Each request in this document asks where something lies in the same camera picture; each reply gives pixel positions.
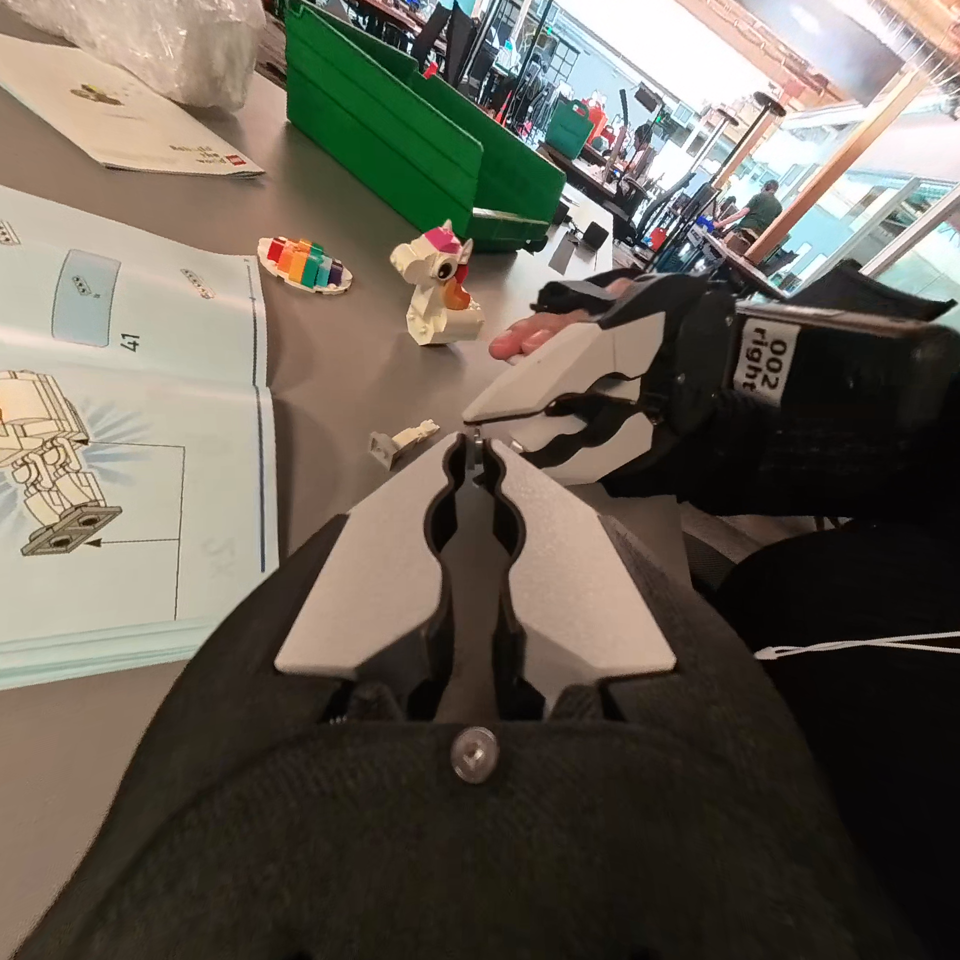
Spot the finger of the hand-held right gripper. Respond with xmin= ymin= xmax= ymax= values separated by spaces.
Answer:
xmin=461 ymin=311 xmax=669 ymax=423
xmin=512 ymin=397 xmax=660 ymax=487

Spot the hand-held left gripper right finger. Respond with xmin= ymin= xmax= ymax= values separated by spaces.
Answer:
xmin=480 ymin=438 xmax=680 ymax=717

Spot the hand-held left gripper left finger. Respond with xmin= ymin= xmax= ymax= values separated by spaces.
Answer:
xmin=273 ymin=432 xmax=470 ymax=710

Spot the white and grey lego leg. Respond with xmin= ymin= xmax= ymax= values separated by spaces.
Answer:
xmin=367 ymin=418 xmax=441 ymax=471

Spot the white lego unicorn body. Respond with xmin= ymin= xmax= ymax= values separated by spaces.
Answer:
xmin=390 ymin=219 xmax=486 ymax=348

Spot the rainbow lego on white plate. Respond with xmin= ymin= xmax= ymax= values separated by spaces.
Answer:
xmin=257 ymin=236 xmax=354 ymax=296

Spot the open lego instruction booklet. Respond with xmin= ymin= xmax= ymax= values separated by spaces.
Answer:
xmin=0 ymin=183 xmax=280 ymax=691

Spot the person's right hand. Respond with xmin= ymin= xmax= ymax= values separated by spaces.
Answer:
xmin=487 ymin=309 xmax=603 ymax=367

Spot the black office chair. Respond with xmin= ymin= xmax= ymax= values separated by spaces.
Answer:
xmin=600 ymin=172 xmax=699 ymax=249

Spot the green crate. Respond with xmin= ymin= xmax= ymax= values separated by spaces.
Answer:
xmin=545 ymin=97 xmax=591 ymax=160

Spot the green plastic bin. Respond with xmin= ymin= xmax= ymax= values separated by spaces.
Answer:
xmin=283 ymin=0 xmax=569 ymax=255

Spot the black round standing table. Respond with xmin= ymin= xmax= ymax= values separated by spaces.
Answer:
xmin=684 ymin=107 xmax=741 ymax=181
xmin=716 ymin=91 xmax=787 ymax=192

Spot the person's black clothing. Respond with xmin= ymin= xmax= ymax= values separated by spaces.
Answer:
xmin=712 ymin=517 xmax=960 ymax=960

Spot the clear plastic bag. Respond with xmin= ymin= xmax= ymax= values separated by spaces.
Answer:
xmin=15 ymin=0 xmax=267 ymax=114

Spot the closed white leaflet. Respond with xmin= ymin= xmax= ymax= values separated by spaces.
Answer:
xmin=0 ymin=33 xmax=267 ymax=181

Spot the white cord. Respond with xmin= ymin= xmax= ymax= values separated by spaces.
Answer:
xmin=753 ymin=632 xmax=960 ymax=661

